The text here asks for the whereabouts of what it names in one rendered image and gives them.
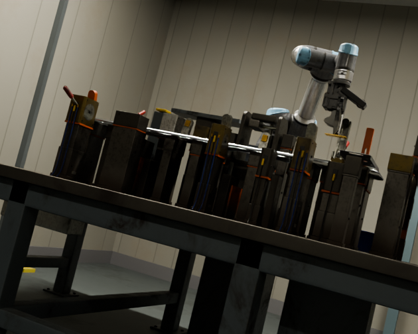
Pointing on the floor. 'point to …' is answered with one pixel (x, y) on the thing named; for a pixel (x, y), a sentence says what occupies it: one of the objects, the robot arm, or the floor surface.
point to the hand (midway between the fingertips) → (336, 131)
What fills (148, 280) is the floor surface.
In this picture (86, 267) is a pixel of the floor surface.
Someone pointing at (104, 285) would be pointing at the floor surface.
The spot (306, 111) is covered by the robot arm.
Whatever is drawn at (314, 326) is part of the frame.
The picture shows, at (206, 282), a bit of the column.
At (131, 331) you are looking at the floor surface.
